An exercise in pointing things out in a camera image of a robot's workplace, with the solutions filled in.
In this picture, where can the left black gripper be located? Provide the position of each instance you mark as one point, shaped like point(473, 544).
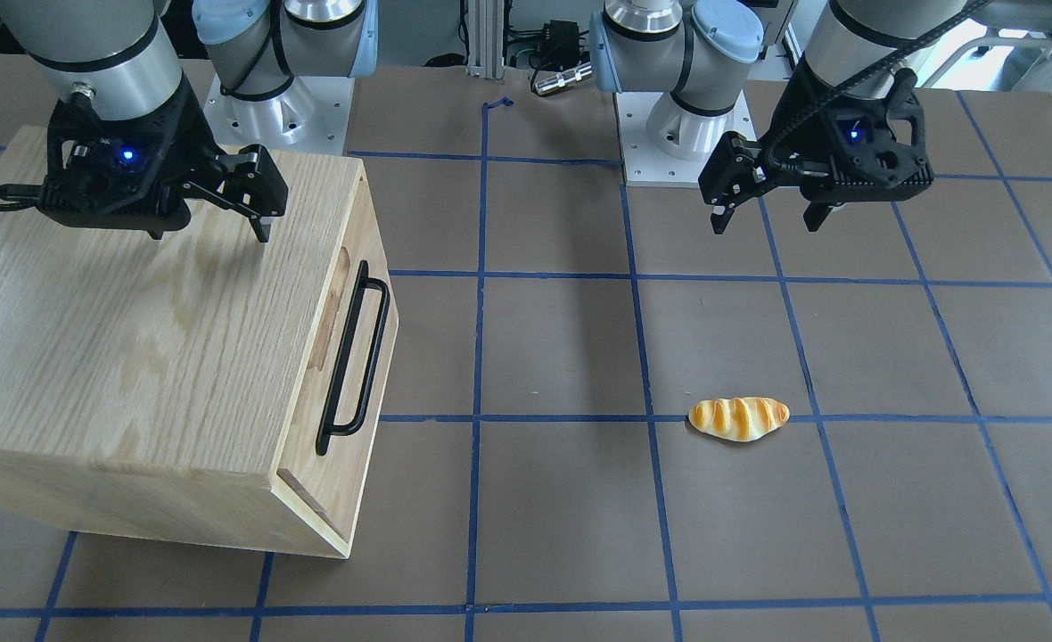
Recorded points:
point(795, 125)

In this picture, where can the aluminium frame post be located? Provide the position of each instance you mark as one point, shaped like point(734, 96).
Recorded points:
point(485, 39)

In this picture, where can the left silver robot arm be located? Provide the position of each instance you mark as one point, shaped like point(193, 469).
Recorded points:
point(701, 53)

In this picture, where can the silver cable connector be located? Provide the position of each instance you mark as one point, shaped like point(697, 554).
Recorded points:
point(562, 80)

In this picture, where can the toy bread roll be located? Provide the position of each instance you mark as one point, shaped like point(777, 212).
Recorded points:
point(740, 420)

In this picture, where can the wooden drawer cabinet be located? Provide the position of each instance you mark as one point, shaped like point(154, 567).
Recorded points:
point(147, 387)

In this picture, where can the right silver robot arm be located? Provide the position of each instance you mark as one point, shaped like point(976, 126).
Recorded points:
point(118, 55)

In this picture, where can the light wood drawer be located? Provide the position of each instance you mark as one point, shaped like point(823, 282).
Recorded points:
point(331, 435)

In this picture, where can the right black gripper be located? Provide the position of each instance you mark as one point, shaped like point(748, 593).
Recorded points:
point(189, 143)

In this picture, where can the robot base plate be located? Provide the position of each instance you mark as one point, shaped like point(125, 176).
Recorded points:
point(312, 116)
point(664, 145)

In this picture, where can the black power adapter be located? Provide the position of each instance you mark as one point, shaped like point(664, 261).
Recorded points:
point(559, 48)

